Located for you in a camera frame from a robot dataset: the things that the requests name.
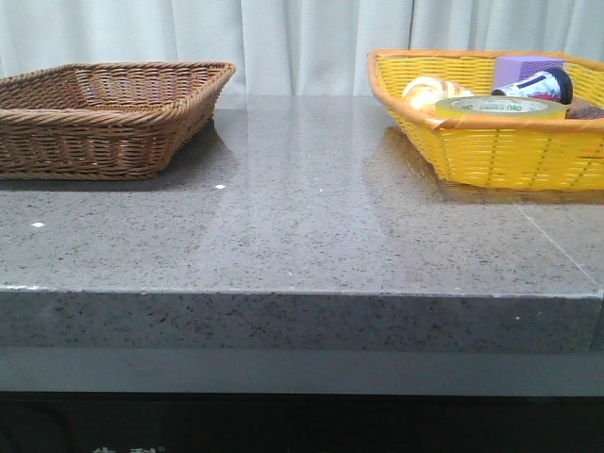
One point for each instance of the yellow tape roll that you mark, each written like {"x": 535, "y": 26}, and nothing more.
{"x": 506, "y": 106}

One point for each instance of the bread roll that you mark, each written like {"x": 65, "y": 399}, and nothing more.
{"x": 425, "y": 91}

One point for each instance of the white curtain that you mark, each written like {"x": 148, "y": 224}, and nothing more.
{"x": 287, "y": 47}

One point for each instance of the brown wicker basket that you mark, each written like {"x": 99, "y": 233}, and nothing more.
{"x": 105, "y": 121}

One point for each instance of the yellow woven basket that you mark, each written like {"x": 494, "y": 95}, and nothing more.
{"x": 489, "y": 152}

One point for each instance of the purple sponge block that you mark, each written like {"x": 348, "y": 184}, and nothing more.
{"x": 511, "y": 69}

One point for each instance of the patterned bottle with black cap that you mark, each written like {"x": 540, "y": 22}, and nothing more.
{"x": 552, "y": 84}

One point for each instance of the dark brown object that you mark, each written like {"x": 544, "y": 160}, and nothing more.
{"x": 582, "y": 109}

